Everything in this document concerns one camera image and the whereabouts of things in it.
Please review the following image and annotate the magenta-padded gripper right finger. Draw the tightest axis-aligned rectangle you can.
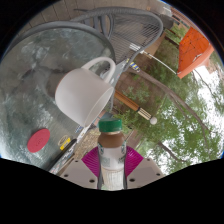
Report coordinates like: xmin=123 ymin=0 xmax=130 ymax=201
xmin=125 ymin=146 xmax=166 ymax=190

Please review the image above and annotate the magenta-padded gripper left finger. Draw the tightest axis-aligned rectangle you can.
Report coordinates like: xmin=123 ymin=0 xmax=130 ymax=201
xmin=61 ymin=146 xmax=101 ymax=190

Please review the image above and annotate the green-capped coffee drink bottle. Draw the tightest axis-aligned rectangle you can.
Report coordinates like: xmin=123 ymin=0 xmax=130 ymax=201
xmin=97 ymin=118 xmax=128 ymax=191

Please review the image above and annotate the black laptop with stickers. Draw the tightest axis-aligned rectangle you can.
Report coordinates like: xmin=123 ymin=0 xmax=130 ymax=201
xmin=46 ymin=141 xmax=80 ymax=173

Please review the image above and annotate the yellow card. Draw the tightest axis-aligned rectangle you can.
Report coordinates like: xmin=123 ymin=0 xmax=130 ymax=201
xmin=59 ymin=137 xmax=72 ymax=151

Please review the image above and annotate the flat round red coaster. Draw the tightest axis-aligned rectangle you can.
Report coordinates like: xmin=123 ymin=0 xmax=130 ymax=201
xmin=27 ymin=128 xmax=52 ymax=154

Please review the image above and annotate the white ceramic mug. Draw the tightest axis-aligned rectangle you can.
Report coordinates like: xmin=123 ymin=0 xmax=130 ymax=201
xmin=54 ymin=56 xmax=117 ymax=128

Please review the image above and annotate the grey laptop with stickers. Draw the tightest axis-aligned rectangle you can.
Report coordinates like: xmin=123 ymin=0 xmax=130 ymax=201
xmin=105 ymin=57 xmax=130 ymax=88

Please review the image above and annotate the blue yellow striped cone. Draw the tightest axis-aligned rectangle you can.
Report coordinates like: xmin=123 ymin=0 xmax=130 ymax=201
xmin=129 ymin=60 xmax=140 ymax=71

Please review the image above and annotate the orange canopy with white pole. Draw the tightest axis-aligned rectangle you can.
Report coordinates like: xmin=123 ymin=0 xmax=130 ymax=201
xmin=128 ymin=26 xmax=215 ymax=80

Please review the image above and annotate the grey wicker chair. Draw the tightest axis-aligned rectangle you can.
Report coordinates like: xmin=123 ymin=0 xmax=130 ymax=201
xmin=71 ymin=7 xmax=165 ymax=68

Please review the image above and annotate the round brown ring sticker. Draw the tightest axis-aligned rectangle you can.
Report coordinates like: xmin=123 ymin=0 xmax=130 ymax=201
xmin=57 ymin=134 xmax=69 ymax=146

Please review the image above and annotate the globe-topped lamp post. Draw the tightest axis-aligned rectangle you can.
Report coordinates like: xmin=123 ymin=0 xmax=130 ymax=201
xmin=113 ymin=89 xmax=158 ymax=126

